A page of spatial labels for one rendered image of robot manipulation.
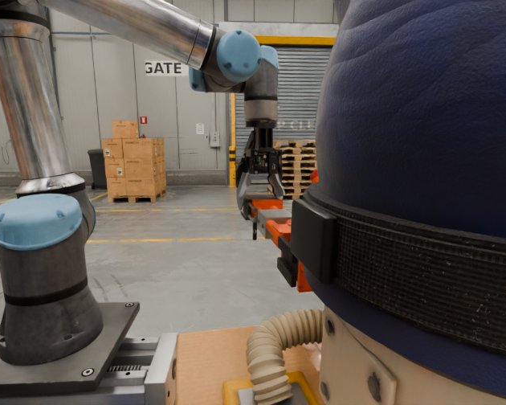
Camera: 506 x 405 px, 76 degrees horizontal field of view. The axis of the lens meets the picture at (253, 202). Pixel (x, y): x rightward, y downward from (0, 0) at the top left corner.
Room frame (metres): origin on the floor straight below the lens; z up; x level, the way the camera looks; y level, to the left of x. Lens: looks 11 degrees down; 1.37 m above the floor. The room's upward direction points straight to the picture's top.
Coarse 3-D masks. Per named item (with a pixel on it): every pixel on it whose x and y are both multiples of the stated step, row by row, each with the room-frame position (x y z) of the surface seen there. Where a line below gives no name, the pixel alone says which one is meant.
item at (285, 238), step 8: (288, 232) 0.47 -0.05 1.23; (280, 240) 0.45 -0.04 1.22; (288, 240) 0.46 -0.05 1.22; (280, 248) 0.45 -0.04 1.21; (288, 248) 0.41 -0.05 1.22; (288, 256) 0.41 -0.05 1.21; (280, 264) 0.44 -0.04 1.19; (288, 264) 0.43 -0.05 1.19; (296, 264) 0.40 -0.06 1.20; (288, 272) 0.41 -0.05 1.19; (296, 272) 0.40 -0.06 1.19; (288, 280) 0.41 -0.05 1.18; (296, 280) 0.40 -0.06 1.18; (304, 280) 0.39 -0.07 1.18; (304, 288) 0.39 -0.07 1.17
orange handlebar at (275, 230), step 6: (252, 210) 0.73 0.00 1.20; (258, 210) 0.70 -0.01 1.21; (270, 222) 0.60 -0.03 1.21; (288, 222) 0.61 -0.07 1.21; (270, 228) 0.58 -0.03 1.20; (276, 228) 0.54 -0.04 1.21; (282, 228) 0.54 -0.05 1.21; (288, 228) 0.54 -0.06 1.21; (276, 234) 0.54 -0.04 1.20; (276, 240) 0.55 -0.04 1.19
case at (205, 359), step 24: (192, 336) 0.44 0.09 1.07; (216, 336) 0.44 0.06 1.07; (240, 336) 0.44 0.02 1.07; (192, 360) 0.39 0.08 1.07; (216, 360) 0.39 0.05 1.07; (240, 360) 0.39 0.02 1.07; (288, 360) 0.39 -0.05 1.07; (312, 360) 0.39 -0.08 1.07; (192, 384) 0.35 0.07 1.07; (216, 384) 0.35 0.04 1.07; (312, 384) 0.35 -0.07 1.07
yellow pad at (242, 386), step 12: (288, 372) 0.35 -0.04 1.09; (300, 372) 0.35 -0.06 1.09; (228, 384) 0.32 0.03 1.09; (240, 384) 0.33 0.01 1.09; (252, 384) 0.33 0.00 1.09; (300, 384) 0.33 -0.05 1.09; (228, 396) 0.31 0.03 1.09; (240, 396) 0.30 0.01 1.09; (252, 396) 0.30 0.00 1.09; (300, 396) 0.30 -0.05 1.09; (312, 396) 0.31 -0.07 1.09
